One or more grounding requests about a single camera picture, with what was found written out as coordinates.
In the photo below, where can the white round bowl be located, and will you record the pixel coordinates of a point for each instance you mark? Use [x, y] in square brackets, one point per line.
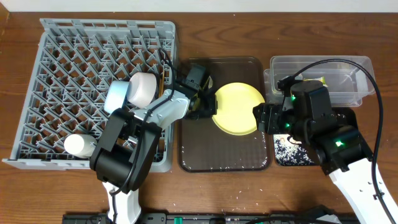
[142, 89]

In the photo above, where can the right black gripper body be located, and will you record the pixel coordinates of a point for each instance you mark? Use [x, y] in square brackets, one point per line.
[268, 118]

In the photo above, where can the dark brown serving tray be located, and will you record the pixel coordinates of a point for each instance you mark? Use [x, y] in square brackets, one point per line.
[204, 147]

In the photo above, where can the light blue bowl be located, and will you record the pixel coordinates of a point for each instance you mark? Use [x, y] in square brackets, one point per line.
[116, 96]

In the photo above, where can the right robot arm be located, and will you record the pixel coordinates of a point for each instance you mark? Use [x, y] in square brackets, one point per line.
[332, 140]

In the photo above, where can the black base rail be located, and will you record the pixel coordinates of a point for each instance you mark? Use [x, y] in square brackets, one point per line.
[161, 218]

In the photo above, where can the wooden chopstick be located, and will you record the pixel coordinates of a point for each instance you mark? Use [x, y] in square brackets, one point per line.
[161, 84]

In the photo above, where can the spilled rice pile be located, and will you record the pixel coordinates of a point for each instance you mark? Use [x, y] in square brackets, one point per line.
[289, 152]

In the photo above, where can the green orange snack wrapper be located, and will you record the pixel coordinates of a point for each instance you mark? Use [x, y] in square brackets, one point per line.
[320, 79]

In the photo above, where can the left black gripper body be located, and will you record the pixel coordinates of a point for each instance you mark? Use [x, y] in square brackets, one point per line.
[206, 104]

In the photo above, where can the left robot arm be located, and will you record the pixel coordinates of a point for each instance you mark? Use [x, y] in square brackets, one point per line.
[125, 151]

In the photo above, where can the grey plastic dish rack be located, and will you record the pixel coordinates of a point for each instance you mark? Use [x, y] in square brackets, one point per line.
[77, 60]

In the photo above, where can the clear plastic bin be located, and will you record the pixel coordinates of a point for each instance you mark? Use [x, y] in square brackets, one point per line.
[347, 84]

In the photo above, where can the white cup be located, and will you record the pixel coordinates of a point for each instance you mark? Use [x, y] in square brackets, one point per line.
[80, 145]

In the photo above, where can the black plastic tray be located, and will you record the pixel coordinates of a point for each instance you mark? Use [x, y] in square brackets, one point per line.
[345, 114]

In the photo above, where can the yellow round plate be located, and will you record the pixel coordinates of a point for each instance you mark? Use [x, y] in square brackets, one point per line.
[236, 102]

